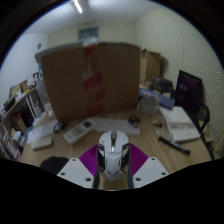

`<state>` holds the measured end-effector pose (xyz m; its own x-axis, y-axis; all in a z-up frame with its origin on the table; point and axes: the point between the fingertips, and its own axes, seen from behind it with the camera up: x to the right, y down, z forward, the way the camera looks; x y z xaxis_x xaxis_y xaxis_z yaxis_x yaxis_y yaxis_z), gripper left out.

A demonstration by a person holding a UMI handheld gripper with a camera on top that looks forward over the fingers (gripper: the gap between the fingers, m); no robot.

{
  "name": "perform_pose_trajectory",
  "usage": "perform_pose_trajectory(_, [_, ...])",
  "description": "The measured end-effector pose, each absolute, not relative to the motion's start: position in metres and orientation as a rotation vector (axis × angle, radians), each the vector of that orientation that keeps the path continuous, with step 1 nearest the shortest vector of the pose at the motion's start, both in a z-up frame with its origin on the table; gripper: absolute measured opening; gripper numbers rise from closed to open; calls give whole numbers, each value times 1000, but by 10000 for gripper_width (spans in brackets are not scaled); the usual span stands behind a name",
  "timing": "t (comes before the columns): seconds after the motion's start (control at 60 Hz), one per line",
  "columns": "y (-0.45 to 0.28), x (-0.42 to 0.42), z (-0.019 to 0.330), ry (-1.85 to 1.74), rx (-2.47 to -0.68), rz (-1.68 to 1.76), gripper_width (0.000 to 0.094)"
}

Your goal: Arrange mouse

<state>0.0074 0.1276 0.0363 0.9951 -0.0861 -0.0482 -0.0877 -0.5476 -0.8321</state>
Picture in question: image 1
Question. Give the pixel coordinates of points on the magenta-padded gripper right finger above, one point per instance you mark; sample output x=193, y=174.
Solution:
x=150, y=171

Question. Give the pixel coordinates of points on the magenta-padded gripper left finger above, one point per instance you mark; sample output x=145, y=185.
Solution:
x=75, y=173

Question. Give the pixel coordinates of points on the white and black computer mouse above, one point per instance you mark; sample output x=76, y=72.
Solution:
x=113, y=155

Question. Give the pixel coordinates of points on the black marker pen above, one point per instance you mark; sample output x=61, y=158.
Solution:
x=174, y=145

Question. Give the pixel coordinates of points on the white remote control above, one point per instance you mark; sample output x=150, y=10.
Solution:
x=78, y=131

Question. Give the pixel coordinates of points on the small black gadget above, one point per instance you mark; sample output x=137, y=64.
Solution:
x=134, y=120

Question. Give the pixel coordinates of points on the white paper sheet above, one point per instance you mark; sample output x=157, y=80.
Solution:
x=41, y=130
x=113, y=125

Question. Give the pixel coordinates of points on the white open book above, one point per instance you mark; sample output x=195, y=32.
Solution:
x=180, y=125

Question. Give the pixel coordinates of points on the clear plastic container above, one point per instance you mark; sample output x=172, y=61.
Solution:
x=148, y=106

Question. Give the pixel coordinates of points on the bookshelf unit with books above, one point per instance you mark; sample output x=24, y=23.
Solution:
x=10, y=143

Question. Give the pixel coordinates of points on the blue flat box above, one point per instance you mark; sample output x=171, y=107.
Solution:
x=160, y=98

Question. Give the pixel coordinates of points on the clear plastic jar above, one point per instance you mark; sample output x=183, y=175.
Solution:
x=44, y=98

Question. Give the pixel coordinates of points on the wooden side desk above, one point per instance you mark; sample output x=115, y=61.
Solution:
x=20, y=101

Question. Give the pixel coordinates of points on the large brown cardboard box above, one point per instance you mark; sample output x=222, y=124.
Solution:
x=93, y=81

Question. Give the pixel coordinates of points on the small brown cardboard box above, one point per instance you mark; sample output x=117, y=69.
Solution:
x=150, y=65

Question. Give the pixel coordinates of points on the ceiling tube light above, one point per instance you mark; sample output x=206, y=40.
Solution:
x=78, y=6

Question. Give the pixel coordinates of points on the grey wall-mounted panel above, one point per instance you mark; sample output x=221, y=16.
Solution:
x=88, y=34

